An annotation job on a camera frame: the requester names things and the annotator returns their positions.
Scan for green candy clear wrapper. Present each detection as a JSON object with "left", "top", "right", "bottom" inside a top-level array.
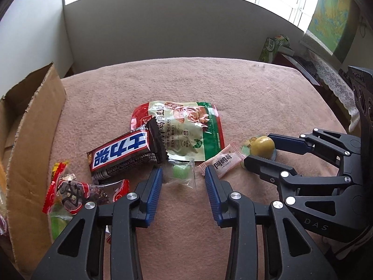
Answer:
[{"left": 166, "top": 157, "right": 199, "bottom": 190}]

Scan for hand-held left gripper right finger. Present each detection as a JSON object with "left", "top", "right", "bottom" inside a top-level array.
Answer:
[{"left": 204, "top": 165, "right": 338, "bottom": 280}]

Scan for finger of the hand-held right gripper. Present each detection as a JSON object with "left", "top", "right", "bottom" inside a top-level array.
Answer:
[
  {"left": 266, "top": 128, "right": 362, "bottom": 167},
  {"left": 244, "top": 154, "right": 363, "bottom": 207}
]

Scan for yellow candy packet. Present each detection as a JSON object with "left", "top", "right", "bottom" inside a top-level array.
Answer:
[{"left": 52, "top": 160, "right": 69, "bottom": 181}]

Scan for dark cake packet red ends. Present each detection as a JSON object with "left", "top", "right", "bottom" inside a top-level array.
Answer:
[{"left": 42, "top": 163, "right": 130, "bottom": 215}]

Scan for dark wooden cabinet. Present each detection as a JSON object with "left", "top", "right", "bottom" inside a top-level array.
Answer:
[{"left": 272, "top": 51, "right": 324, "bottom": 86}]

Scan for white cabinet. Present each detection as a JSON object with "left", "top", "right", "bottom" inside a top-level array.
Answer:
[{"left": 0, "top": 0, "right": 75, "bottom": 100}]

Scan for yellow round jelly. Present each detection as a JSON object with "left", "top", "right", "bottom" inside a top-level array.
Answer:
[{"left": 240, "top": 135, "right": 276, "bottom": 168}]

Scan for green white snack pouch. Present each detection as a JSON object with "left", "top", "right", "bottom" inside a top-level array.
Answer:
[{"left": 130, "top": 101, "right": 226, "bottom": 162}]

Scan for green candy packet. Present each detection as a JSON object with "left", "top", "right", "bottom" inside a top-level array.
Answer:
[{"left": 48, "top": 206, "right": 75, "bottom": 241}]

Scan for brown cardboard box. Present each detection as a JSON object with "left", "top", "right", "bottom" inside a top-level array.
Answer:
[{"left": 0, "top": 62, "right": 67, "bottom": 275}]

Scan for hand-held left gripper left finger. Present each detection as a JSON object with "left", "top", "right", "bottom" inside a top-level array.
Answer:
[{"left": 31, "top": 166, "right": 164, "bottom": 280}]

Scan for white lace cloth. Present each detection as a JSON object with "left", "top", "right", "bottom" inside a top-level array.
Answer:
[{"left": 304, "top": 48, "right": 360, "bottom": 133}]

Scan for pink white candy packet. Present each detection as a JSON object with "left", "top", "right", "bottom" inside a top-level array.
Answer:
[{"left": 197, "top": 142, "right": 248, "bottom": 179}]

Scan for green printed carton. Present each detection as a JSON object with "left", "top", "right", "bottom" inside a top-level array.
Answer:
[{"left": 258, "top": 34, "right": 290, "bottom": 63}]

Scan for blue label chocolate bar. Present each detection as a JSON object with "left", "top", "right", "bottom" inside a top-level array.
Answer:
[{"left": 87, "top": 118, "right": 169, "bottom": 181}]

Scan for wall map poster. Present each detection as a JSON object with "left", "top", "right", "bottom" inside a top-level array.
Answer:
[{"left": 300, "top": 0, "right": 362, "bottom": 63}]

